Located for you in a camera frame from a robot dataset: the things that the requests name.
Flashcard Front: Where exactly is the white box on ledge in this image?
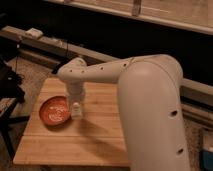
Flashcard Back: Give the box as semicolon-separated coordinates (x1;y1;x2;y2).
26;28;43;38

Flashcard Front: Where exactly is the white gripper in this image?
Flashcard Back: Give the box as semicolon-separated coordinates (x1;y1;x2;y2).
66;83;85;105

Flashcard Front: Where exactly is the orange ceramic bowl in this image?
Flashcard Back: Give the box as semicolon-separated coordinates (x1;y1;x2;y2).
39;96;71;126

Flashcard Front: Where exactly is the blue bin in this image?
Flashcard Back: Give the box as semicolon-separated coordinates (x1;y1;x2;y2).
199;133;213;171

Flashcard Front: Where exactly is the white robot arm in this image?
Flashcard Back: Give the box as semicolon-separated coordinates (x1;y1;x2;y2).
57;54;191;171

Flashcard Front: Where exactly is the wooden table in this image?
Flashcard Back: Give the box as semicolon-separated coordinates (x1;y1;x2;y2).
13;78;128;167

